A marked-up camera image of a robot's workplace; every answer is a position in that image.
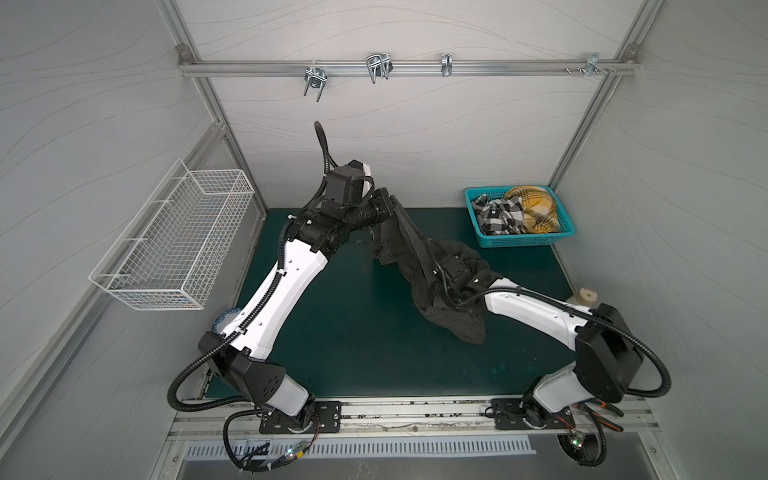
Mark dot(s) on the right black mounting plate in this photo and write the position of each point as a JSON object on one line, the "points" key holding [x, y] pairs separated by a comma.
{"points": [[510, 414]]}

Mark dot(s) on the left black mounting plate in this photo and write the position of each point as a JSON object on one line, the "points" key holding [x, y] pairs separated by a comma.
{"points": [[322, 416]]}

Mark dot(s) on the dark grey striped shirt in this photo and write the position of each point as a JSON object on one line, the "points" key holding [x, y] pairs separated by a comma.
{"points": [[399, 241]]}

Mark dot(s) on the metal bracket clamp right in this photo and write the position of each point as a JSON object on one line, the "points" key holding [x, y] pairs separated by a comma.
{"points": [[591, 68]]}

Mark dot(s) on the metal u-bolt clamp left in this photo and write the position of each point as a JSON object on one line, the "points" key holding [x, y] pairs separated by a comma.
{"points": [[315, 78]]}

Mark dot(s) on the blue white ceramic plate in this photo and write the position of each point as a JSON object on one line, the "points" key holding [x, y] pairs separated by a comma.
{"points": [[224, 319]]}

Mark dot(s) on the metal u-bolt clamp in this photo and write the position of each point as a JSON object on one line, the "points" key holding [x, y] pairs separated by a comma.
{"points": [[315, 78], [379, 65]]}

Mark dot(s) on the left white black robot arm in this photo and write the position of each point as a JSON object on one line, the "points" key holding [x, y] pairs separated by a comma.
{"points": [[238, 354]]}

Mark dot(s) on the yellow plaid shirt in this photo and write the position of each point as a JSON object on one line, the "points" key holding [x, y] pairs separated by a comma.
{"points": [[533, 210]]}

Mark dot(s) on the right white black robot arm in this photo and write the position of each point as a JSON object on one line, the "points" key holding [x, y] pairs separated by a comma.
{"points": [[610, 362]]}

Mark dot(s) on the aluminium crossbar rail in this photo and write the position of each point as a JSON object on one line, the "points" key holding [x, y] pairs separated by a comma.
{"points": [[401, 68]]}

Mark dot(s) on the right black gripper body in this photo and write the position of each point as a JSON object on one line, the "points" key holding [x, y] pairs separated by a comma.
{"points": [[452, 267]]}

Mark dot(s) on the black white plaid shirt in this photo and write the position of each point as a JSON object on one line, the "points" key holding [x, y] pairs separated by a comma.
{"points": [[503, 216]]}

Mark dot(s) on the white wire wall basket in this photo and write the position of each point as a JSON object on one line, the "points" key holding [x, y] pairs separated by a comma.
{"points": [[169, 255]]}

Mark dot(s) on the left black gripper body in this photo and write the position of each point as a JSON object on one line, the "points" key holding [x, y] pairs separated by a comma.
{"points": [[367, 212]]}

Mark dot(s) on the teal plastic basket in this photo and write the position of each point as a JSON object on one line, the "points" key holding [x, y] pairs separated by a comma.
{"points": [[520, 240]]}

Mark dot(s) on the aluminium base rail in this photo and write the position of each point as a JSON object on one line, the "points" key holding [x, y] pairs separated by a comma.
{"points": [[402, 416]]}

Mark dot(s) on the white ventilation grille strip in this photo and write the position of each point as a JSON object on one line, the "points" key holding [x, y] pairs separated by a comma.
{"points": [[332, 447]]}

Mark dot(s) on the metal u-bolt clamp middle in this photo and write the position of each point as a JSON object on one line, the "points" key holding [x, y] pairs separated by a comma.
{"points": [[379, 65]]}

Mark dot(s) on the small metal hook clamp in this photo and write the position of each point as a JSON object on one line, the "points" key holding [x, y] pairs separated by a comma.
{"points": [[446, 65]]}

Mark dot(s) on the black mounting plate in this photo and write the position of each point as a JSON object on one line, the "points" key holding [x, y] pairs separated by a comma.
{"points": [[322, 416], [510, 414]]}

